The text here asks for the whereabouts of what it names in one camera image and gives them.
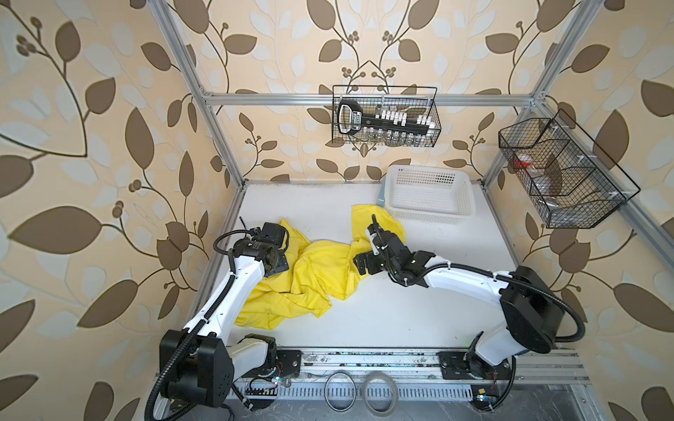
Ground yellow trousers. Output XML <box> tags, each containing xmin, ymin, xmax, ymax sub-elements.
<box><xmin>235</xmin><ymin>205</ymin><xmax>407</xmax><ymax>331</ymax></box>

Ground white plastic perforated basket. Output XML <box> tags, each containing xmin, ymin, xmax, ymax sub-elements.
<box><xmin>384</xmin><ymin>165</ymin><xmax>476</xmax><ymax>225</ymax></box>

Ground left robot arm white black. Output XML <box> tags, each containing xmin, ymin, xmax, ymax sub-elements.
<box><xmin>144</xmin><ymin>223</ymin><xmax>291</xmax><ymax>420</ymax></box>

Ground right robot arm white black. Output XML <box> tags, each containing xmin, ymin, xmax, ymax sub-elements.
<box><xmin>353</xmin><ymin>221</ymin><xmax>586</xmax><ymax>379</ymax></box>

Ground black tool with white sockets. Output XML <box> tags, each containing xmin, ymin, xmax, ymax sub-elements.
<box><xmin>332</xmin><ymin>98</ymin><xmax>442</xmax><ymax>136</ymax></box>

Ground red capped item in basket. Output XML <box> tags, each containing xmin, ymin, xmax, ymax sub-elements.
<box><xmin>513</xmin><ymin>154</ymin><xmax>534</xmax><ymax>170</ymax></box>

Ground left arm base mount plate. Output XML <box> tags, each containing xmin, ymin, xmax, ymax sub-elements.
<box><xmin>244</xmin><ymin>349</ymin><xmax>303</xmax><ymax>378</ymax></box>

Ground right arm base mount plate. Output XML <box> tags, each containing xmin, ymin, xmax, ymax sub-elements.
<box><xmin>437</xmin><ymin>351</ymin><xmax>513</xmax><ymax>381</ymax></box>

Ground right tape roll ring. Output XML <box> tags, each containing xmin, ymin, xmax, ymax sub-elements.
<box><xmin>362</xmin><ymin>371</ymin><xmax>399</xmax><ymax>417</ymax></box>

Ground tape roll ring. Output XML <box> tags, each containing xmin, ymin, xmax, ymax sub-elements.
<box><xmin>362</xmin><ymin>371</ymin><xmax>399</xmax><ymax>417</ymax></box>
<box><xmin>322</xmin><ymin>371</ymin><xmax>357</xmax><ymax>414</ymax></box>

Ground left tape roll ring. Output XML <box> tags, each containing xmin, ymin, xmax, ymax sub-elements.
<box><xmin>322</xmin><ymin>371</ymin><xmax>357</xmax><ymax>414</ymax></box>

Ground aluminium front rail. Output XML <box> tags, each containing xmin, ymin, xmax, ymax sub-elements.
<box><xmin>235</xmin><ymin>347</ymin><xmax>590</xmax><ymax>402</ymax></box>

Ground black wire basket back wall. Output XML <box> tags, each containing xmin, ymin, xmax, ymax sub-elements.
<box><xmin>332</xmin><ymin>84</ymin><xmax>442</xmax><ymax>148</ymax></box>

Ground black wire basket wall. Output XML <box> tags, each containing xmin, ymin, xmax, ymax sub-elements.
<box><xmin>332</xmin><ymin>84</ymin><xmax>442</xmax><ymax>148</ymax></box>
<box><xmin>498</xmin><ymin>109</ymin><xmax>641</xmax><ymax>229</ymax></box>

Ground black wire basket right wall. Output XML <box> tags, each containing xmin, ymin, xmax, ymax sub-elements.
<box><xmin>498</xmin><ymin>109</ymin><xmax>641</xmax><ymax>229</ymax></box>

